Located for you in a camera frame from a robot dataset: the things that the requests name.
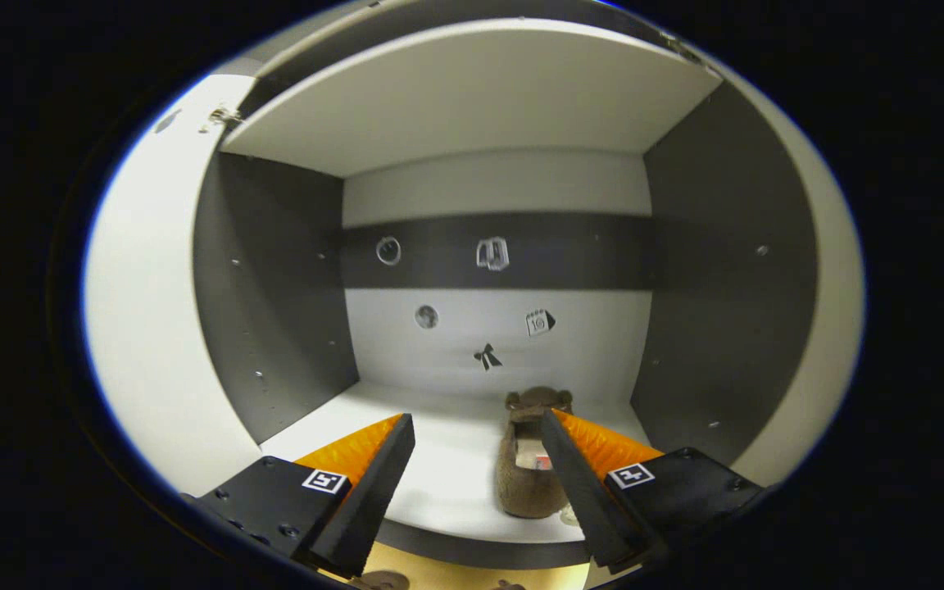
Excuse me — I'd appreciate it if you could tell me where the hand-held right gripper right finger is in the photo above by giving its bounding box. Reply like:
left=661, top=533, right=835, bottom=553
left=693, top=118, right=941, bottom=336
left=539, top=407, right=768, bottom=574

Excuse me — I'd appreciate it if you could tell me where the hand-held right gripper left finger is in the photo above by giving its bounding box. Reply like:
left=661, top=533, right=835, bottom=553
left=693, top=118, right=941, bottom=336
left=181, top=412, right=417, bottom=579

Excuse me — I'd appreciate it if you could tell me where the brown fuzzy shoe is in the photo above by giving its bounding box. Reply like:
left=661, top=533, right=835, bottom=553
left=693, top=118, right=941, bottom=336
left=495, top=386, right=575, bottom=520
left=352, top=570, right=412, bottom=590

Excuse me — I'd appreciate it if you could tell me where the white and grey shoe cabinet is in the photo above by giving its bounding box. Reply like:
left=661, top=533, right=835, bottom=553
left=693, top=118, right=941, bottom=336
left=193, top=0, right=821, bottom=570

